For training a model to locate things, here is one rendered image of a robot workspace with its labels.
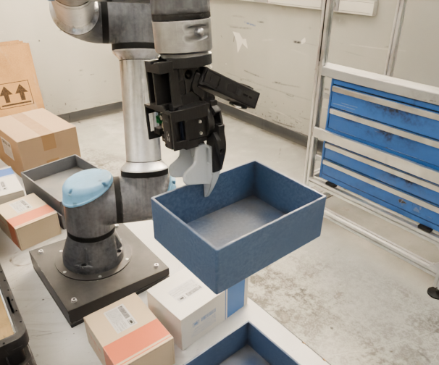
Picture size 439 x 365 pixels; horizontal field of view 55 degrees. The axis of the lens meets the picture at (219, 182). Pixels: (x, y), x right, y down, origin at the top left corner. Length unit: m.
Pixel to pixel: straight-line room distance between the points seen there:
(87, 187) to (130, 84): 0.25
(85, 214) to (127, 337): 0.30
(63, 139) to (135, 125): 0.72
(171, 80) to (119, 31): 0.46
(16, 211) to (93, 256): 0.37
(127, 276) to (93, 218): 0.17
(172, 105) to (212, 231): 0.20
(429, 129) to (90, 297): 1.54
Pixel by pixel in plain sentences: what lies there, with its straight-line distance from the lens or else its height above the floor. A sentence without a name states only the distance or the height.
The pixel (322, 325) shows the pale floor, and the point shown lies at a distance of 2.01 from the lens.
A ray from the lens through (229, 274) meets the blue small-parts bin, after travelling 0.53.
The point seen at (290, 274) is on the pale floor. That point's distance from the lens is 2.22.
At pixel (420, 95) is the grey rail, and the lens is 2.00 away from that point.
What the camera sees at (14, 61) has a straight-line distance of 3.90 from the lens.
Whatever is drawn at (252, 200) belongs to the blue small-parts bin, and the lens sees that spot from 0.71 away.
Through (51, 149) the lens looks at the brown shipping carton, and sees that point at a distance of 1.68.
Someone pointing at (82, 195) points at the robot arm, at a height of 0.96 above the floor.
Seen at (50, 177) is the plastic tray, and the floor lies 0.75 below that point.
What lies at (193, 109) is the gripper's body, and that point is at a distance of 0.56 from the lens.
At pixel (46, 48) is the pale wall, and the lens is 4.13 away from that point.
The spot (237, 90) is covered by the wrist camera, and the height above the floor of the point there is 1.27.
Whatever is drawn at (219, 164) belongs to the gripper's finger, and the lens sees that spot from 0.61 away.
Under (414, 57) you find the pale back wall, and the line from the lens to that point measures 2.99.
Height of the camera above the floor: 1.44
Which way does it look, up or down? 29 degrees down
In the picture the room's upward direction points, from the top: straight up
